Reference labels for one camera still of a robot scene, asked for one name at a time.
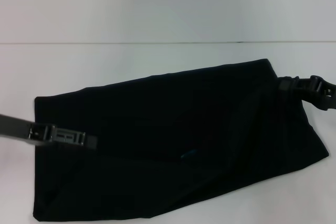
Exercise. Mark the black t-shirt with FREE print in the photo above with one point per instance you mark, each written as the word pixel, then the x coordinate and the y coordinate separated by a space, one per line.
pixel 168 142

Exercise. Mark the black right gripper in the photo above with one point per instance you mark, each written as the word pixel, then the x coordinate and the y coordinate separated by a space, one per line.
pixel 326 95

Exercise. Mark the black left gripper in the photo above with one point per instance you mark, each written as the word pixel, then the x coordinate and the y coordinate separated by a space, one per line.
pixel 18 129

